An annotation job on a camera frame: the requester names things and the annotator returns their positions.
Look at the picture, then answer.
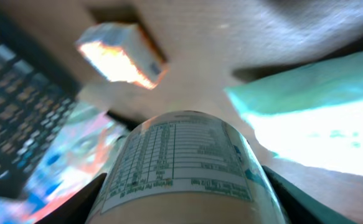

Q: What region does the teal white wipes packet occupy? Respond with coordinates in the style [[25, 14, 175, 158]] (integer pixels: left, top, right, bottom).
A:
[[225, 51, 363, 176]]

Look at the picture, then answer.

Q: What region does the red patterned packet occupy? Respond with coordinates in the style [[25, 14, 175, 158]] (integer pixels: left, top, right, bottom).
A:
[[0, 102, 128, 223]]

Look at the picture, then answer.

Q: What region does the green lid jar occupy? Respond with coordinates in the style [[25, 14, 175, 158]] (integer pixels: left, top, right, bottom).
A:
[[87, 111, 289, 224]]

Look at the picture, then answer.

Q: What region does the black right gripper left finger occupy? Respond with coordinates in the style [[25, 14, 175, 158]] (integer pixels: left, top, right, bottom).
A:
[[36, 173, 107, 224]]

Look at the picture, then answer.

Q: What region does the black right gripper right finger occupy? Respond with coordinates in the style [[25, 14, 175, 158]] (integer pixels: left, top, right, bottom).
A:
[[262, 166, 356, 224]]

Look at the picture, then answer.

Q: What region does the grey plastic mesh basket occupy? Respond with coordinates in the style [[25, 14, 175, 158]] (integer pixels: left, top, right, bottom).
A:
[[0, 10, 80, 200]]

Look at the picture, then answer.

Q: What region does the orange small box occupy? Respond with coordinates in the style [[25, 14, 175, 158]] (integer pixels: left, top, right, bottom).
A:
[[75, 22, 167, 90]]

